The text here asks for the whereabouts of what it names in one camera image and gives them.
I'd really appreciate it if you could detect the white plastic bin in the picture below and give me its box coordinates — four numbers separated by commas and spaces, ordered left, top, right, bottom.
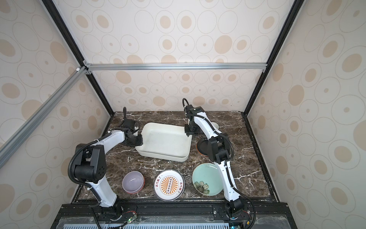
135, 123, 192, 162

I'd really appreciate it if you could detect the green floral ceramic plate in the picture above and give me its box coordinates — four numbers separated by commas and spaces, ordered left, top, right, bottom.
192, 163, 223, 196

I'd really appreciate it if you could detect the white plate orange sunburst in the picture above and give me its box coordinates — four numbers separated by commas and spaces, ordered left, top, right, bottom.
153, 169, 185, 201

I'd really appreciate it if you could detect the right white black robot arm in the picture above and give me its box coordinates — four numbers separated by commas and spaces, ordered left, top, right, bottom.
182, 98, 256, 229

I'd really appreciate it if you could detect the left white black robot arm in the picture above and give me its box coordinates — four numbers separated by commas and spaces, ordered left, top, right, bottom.
67, 107, 143, 208

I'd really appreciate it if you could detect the black plate orange rim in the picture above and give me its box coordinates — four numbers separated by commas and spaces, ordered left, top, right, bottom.
196, 138, 213, 157

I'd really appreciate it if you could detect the purple ceramic mug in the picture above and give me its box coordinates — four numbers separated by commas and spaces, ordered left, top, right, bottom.
211, 122, 219, 130

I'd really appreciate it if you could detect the purple bowl red rim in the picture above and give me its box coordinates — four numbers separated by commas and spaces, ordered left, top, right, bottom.
122, 171, 145, 194

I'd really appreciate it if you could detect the horizontal aluminium frame bar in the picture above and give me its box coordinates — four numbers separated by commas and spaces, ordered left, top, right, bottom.
83, 63, 267, 72

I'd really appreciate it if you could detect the left slanted aluminium frame bar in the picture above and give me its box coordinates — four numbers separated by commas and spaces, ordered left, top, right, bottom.
1, 66, 86, 167

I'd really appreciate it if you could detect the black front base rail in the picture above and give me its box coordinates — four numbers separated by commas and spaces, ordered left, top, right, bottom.
51, 201, 297, 229

